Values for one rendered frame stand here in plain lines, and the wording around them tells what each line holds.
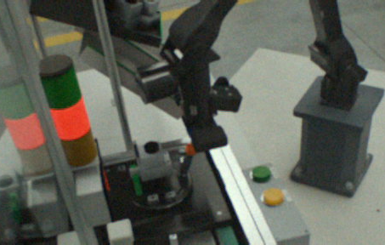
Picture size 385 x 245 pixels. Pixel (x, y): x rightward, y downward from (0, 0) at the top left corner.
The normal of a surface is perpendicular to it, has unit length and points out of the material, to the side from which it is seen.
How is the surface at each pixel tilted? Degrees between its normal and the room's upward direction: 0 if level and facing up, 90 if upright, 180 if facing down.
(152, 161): 90
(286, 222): 0
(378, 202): 0
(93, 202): 90
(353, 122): 0
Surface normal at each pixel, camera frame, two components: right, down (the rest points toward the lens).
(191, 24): -0.60, -0.49
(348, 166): 0.17, 0.62
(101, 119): -0.15, -0.75
